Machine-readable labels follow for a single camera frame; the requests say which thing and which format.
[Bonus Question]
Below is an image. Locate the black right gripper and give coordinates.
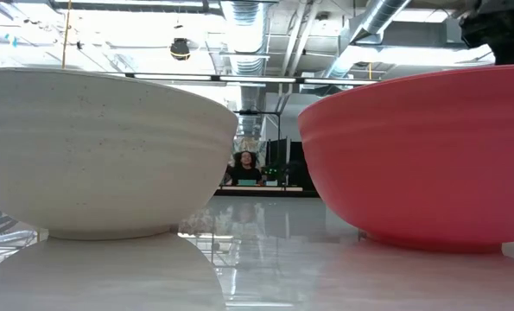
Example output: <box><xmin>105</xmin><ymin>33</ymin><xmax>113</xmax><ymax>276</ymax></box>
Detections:
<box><xmin>458</xmin><ymin>0</ymin><xmax>514</xmax><ymax>66</ymax></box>

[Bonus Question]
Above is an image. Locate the red bowl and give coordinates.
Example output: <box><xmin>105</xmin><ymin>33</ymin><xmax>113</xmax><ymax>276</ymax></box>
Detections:
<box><xmin>297</xmin><ymin>63</ymin><xmax>514</xmax><ymax>255</ymax></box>

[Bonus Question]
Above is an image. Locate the white speckled bowl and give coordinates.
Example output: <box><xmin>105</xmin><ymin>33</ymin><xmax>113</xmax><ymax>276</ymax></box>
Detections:
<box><xmin>0</xmin><ymin>67</ymin><xmax>239</xmax><ymax>241</ymax></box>

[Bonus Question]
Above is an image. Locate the person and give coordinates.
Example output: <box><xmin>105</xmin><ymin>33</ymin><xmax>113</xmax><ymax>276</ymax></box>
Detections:
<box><xmin>225</xmin><ymin>149</ymin><xmax>265</xmax><ymax>187</ymax></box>

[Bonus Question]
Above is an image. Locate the smooth silver air duct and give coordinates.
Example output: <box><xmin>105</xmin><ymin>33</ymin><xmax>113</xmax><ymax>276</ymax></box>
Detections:
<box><xmin>323</xmin><ymin>0</ymin><xmax>413</xmax><ymax>81</ymax></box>

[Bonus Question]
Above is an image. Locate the ribbed silver air duct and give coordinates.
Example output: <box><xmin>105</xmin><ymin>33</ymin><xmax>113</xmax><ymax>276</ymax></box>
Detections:
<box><xmin>219</xmin><ymin>0</ymin><xmax>271</xmax><ymax>137</ymax></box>

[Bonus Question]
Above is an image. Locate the black dome camera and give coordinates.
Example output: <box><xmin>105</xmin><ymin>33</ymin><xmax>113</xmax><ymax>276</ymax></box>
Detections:
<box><xmin>169</xmin><ymin>37</ymin><xmax>192</xmax><ymax>61</ymax></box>

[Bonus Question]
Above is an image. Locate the yellow cable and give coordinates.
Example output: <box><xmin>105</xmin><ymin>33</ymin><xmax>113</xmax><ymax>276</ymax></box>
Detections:
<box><xmin>60</xmin><ymin>0</ymin><xmax>73</xmax><ymax>70</ymax></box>

